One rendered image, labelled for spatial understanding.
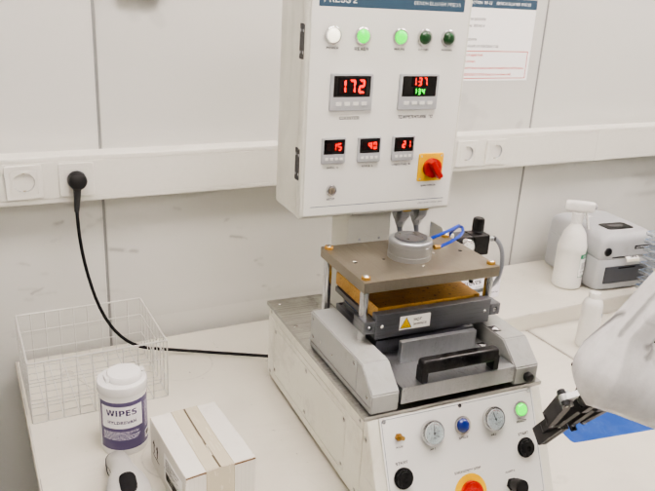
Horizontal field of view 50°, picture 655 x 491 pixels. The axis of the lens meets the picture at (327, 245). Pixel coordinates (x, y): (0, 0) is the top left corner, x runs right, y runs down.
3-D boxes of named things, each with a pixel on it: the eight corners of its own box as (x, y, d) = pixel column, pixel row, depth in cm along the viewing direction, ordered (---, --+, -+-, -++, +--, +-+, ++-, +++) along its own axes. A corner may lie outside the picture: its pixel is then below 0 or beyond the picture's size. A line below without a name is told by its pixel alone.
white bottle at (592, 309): (585, 351, 175) (596, 297, 170) (570, 342, 179) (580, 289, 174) (599, 347, 177) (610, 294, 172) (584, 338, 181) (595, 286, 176)
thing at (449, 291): (334, 290, 134) (337, 244, 131) (435, 278, 143) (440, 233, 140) (376, 329, 120) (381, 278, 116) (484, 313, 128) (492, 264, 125)
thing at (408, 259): (305, 279, 139) (308, 215, 134) (440, 263, 151) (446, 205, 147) (361, 333, 118) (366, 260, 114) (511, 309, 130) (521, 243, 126)
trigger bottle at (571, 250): (551, 287, 201) (565, 203, 192) (550, 277, 208) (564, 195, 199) (583, 291, 199) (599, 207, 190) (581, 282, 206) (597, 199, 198)
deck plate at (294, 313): (266, 304, 150) (266, 299, 150) (409, 284, 164) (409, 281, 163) (364, 422, 111) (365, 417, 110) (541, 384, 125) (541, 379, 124)
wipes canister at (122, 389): (96, 434, 132) (91, 363, 127) (142, 425, 136) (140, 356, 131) (105, 462, 125) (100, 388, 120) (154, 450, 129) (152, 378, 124)
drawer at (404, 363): (326, 328, 138) (327, 292, 136) (422, 314, 147) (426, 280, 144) (400, 408, 113) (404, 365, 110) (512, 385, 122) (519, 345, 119)
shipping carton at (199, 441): (150, 458, 127) (148, 415, 124) (219, 441, 132) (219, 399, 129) (179, 526, 111) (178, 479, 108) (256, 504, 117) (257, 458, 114)
